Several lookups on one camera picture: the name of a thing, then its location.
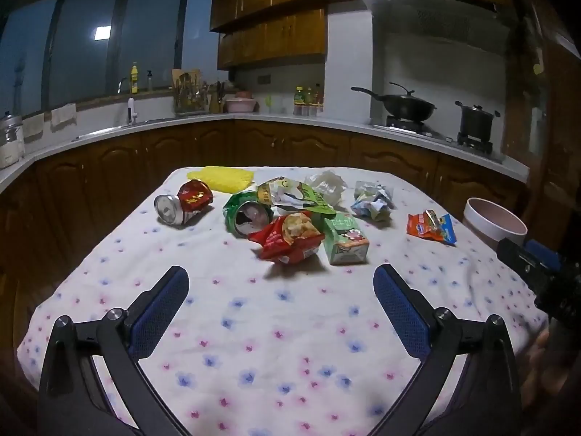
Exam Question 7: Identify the wooden cabinets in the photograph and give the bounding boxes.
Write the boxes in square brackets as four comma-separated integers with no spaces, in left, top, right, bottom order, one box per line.
[210,0,513,71]
[0,118,527,291]

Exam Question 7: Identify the crushed green can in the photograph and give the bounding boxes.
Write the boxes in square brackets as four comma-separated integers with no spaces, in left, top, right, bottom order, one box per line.
[222,191,275,237]

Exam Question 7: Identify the green drink carton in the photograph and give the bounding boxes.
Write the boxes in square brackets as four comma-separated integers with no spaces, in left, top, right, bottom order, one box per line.
[322,213,369,265]

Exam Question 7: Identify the wooden lower cabinets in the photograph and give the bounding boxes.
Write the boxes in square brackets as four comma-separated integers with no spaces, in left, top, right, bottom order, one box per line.
[0,118,527,291]

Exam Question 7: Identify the black cooking pot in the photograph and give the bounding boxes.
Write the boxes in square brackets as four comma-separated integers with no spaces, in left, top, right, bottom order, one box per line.
[455,101,501,139]

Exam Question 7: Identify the printed paper ball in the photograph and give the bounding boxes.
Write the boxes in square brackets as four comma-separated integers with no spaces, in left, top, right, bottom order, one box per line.
[352,180,395,221]

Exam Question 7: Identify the hanging dish towel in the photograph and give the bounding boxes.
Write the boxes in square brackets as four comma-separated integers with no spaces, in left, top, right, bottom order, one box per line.
[23,113,45,139]
[50,104,77,129]

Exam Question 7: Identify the black wok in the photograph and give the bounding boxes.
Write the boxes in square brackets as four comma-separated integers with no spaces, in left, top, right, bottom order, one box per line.
[350,82,437,121]

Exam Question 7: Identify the wooden upper cabinets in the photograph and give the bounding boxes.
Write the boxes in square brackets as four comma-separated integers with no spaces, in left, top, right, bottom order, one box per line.
[210,0,513,71]

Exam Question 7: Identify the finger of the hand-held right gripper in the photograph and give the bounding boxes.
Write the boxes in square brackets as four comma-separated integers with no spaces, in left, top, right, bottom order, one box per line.
[525,241,568,274]
[496,237,561,298]

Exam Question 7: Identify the crushed red can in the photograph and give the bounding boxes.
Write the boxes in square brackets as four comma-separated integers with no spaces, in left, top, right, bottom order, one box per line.
[153,179,214,225]

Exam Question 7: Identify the pink basin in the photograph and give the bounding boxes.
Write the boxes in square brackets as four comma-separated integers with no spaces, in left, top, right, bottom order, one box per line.
[226,91,259,113]

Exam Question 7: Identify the condiment bottle set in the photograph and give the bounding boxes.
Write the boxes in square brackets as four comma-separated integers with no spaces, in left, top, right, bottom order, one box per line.
[293,84,325,116]

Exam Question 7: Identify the gas stove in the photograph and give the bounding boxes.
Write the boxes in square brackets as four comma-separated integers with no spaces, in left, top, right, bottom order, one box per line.
[373,116,504,155]

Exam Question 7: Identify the orange snack wrapper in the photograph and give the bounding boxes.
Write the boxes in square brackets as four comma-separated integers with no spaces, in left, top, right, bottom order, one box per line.
[406,209,458,245]

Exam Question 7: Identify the wooden knife block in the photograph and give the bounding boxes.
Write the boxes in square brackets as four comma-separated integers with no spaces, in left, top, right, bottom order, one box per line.
[208,81,228,113]

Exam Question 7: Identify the red snack bag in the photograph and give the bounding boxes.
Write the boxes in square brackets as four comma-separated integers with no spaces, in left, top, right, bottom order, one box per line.
[249,211,326,264]

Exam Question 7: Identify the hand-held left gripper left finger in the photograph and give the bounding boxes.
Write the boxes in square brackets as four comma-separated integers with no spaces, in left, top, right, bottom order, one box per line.
[38,266,190,436]

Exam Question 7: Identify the yellow cloth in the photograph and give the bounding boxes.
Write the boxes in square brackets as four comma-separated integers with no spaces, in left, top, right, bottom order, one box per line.
[187,166,255,193]

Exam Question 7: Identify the steel rice cooker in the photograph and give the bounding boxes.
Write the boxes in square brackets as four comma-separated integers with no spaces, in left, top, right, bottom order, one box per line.
[0,111,25,169]

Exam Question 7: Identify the green and white snack bag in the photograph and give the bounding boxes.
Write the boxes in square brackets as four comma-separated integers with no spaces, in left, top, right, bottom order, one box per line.
[256,177,337,219]

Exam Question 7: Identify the white floral tablecloth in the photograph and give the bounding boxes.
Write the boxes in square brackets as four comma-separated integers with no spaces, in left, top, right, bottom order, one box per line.
[17,166,548,436]

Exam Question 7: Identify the large window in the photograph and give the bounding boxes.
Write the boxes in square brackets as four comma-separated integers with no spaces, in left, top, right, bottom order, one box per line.
[0,0,214,119]

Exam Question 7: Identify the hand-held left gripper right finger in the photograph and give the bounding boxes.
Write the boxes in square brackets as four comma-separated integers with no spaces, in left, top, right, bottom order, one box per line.
[373,263,523,436]

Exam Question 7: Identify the utensil rack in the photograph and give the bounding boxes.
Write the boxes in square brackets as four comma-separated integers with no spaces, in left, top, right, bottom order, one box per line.
[171,68,210,116]

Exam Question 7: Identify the white kitchen countertop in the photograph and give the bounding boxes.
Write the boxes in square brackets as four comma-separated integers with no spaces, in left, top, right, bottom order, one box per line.
[0,111,531,191]

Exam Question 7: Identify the white plastic bag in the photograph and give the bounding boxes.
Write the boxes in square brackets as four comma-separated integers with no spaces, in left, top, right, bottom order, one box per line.
[305,170,348,205]

